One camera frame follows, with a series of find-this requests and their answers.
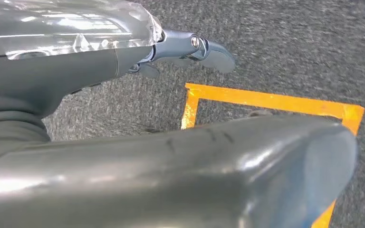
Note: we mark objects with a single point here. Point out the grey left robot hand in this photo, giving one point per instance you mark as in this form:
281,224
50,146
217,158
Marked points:
201,176

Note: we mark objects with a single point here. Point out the yellow floor tape square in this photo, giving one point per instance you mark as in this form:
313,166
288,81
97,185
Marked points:
264,101

